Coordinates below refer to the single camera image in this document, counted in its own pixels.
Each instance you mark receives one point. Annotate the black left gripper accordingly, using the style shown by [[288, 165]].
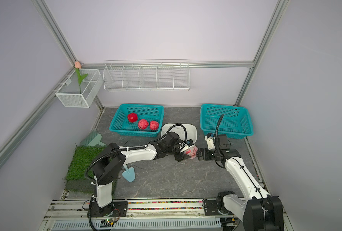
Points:
[[180, 157]]

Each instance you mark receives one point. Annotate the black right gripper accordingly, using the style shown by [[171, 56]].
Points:
[[205, 157]]

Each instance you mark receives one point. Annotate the red apple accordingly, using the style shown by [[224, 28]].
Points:
[[192, 153], [143, 124], [154, 125], [132, 117]]

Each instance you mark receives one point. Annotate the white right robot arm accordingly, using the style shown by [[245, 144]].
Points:
[[259, 211]]

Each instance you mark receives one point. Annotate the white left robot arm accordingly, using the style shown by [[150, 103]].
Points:
[[104, 169]]

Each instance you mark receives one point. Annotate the white plastic tub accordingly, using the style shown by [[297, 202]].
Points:
[[191, 131]]

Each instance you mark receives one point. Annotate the teal plastic basket right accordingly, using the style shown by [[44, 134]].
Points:
[[236, 123]]

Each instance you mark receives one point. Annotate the teal plastic basket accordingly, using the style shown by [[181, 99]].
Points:
[[236, 123], [121, 125]]

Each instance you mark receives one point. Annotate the light blue plastic trowel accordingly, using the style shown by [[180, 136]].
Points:
[[129, 173]]

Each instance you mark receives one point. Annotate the teal plastic basket left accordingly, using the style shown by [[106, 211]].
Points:
[[121, 125]]

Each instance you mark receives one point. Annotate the pale green brush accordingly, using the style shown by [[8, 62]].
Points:
[[92, 140]]

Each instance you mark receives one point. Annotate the green artificial grass mat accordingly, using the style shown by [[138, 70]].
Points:
[[82, 158]]

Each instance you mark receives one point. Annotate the artificial pink tulip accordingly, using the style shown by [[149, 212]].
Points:
[[80, 78]]

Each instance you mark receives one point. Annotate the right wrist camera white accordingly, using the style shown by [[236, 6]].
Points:
[[210, 140]]

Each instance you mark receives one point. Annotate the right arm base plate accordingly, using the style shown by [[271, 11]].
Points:
[[212, 207]]

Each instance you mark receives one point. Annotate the white slotted cable duct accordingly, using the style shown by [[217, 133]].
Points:
[[137, 224]]

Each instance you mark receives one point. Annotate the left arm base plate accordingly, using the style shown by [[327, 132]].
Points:
[[119, 209]]

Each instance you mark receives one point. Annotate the white wire shelf long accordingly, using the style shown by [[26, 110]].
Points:
[[126, 75]]

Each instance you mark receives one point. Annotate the aluminium frame bar back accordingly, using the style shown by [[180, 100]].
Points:
[[217, 64]]

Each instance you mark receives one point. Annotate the aluminium frame bar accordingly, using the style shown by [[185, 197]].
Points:
[[13, 142], [217, 64]]

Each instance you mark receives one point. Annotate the white wire basket small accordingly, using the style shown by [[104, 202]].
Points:
[[68, 92]]

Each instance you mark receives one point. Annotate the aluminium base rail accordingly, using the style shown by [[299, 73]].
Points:
[[137, 209]]

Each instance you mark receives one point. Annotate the aluminium frame post right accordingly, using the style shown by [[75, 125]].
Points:
[[279, 10]]

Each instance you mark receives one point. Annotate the aluminium frame post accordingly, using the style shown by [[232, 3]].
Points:
[[279, 10], [48, 19]]

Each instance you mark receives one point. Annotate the aluminium frame bar left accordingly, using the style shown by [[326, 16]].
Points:
[[13, 142]]

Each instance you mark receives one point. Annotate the aluminium frame post left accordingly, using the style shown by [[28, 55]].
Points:
[[48, 19]]

